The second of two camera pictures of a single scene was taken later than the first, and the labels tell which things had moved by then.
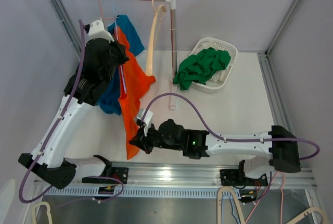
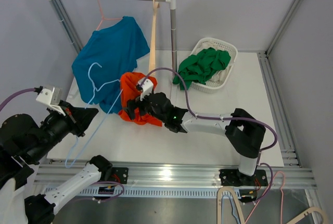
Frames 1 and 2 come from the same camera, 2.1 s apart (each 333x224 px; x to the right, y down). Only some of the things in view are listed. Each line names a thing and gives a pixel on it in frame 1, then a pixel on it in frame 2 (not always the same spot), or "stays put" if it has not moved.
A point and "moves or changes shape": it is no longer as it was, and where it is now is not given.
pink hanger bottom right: [282, 198] stays put
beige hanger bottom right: [325, 220] stays put
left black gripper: [120, 50] → [79, 119]
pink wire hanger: [101, 8] stays put
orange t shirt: [132, 76] moves or changes shape
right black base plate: [237, 177] stays put
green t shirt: [198, 67] stays put
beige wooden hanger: [153, 34] moves or changes shape
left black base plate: [120, 173] stays put
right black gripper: [143, 141] → [131, 106]
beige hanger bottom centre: [219, 204] stays put
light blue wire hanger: [115, 17] → [97, 89]
